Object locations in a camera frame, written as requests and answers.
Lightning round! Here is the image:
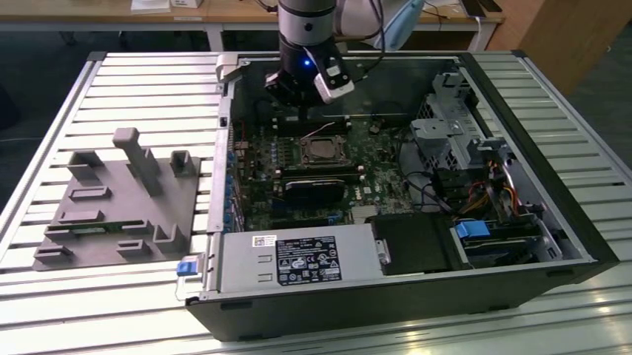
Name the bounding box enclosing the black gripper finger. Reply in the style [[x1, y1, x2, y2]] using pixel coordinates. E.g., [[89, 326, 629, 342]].
[[264, 72, 304, 121]]

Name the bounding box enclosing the silver CPU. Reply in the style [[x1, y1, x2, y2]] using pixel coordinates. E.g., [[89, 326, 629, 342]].
[[310, 140, 340, 159]]

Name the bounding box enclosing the black graphics card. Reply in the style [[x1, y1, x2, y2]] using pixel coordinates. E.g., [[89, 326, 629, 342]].
[[283, 178, 347, 204]]

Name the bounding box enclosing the perforated metal drive cage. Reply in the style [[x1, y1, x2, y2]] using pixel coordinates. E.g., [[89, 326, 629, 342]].
[[407, 72, 509, 172]]

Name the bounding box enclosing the large white box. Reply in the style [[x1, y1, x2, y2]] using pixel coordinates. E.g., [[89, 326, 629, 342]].
[[129, 0, 172, 15]]

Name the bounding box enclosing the green motherboard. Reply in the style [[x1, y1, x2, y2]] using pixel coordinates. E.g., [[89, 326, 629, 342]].
[[228, 118, 421, 232]]

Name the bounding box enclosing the small silver heat sink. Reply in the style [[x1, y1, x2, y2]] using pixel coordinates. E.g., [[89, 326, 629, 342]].
[[350, 206, 375, 224]]

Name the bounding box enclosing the flat black device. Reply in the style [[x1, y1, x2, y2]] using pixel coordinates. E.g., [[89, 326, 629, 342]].
[[458, 0, 501, 18]]

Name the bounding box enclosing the wooden desk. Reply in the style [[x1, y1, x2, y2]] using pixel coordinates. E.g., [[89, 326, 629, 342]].
[[0, 0, 505, 53]]

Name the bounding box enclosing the grey parts rack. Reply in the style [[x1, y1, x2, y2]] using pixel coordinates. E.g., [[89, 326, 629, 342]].
[[29, 126, 203, 273]]

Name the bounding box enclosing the silver power supply with label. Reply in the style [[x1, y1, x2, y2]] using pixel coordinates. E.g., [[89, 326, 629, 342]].
[[209, 231, 391, 297]]

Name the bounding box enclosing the black plastic shroud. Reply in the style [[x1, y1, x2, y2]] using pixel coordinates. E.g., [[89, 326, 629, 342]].
[[367, 213, 454, 277]]

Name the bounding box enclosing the green RAM stick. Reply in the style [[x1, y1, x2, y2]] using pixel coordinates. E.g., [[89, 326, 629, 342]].
[[71, 220, 147, 236]]

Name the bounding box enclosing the blue disk carrier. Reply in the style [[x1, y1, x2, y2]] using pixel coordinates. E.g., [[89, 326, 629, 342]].
[[451, 220, 490, 242]]

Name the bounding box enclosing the wooden cabinet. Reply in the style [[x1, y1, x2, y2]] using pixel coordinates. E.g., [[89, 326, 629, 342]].
[[486, 0, 632, 95]]

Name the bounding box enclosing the black disk drive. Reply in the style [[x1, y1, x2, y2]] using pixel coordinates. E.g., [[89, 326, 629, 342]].
[[461, 236, 540, 269]]

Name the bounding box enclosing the black PC case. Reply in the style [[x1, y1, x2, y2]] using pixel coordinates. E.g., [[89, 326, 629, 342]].
[[183, 50, 621, 343]]

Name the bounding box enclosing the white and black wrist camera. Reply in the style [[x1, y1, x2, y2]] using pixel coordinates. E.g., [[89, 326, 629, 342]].
[[312, 55, 356, 104]]

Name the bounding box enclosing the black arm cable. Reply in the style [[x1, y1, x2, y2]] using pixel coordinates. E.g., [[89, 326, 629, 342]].
[[339, 21, 391, 83]]

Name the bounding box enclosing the orange yellow wire bundle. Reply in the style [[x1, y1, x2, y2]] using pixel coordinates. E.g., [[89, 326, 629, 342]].
[[461, 180, 522, 217]]

